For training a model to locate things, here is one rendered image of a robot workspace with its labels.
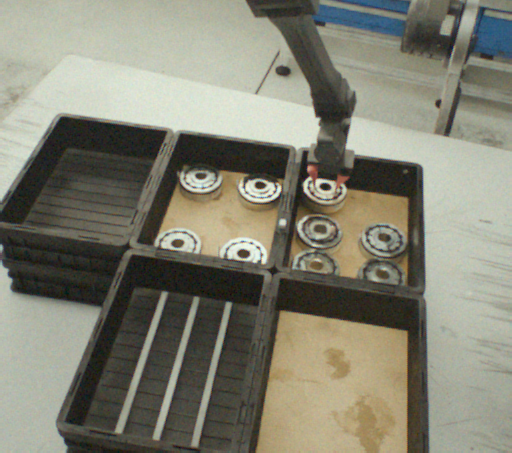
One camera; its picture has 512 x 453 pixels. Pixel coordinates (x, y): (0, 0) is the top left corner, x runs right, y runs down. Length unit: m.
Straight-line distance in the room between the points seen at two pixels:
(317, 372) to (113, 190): 0.67
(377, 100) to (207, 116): 1.54
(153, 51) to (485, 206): 2.28
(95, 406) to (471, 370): 0.79
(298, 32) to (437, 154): 0.98
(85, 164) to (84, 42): 2.16
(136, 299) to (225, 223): 0.29
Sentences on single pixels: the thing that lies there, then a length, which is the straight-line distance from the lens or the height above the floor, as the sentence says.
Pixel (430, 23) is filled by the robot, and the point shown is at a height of 1.17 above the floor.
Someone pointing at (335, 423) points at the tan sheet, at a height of 0.83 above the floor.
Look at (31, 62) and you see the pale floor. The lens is 3.75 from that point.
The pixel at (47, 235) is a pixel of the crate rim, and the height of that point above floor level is 0.93.
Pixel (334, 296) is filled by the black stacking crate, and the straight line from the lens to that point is 1.38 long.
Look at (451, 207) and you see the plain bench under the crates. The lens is 1.92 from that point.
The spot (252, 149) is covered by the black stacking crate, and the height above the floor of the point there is 0.91.
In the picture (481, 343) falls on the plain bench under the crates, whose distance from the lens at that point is 1.64.
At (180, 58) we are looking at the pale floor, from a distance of 3.70.
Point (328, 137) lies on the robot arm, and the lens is 1.41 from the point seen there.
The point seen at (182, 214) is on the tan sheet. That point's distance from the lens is 1.60.
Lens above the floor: 1.96
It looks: 43 degrees down
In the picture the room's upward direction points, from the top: 4 degrees clockwise
